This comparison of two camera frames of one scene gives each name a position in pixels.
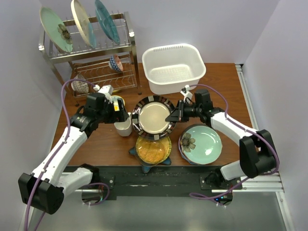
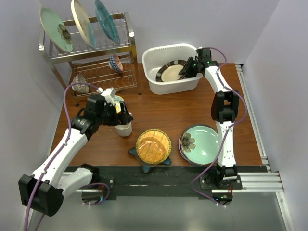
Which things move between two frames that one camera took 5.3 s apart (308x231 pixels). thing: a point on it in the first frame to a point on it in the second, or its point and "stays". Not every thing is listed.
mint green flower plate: x=201 y=145 stays
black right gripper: x=178 y=114 to x=186 y=70
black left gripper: x=116 y=116 stays
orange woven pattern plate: x=153 y=151 stays
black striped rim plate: x=148 y=118 to x=169 y=71
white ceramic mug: x=124 y=128 stays
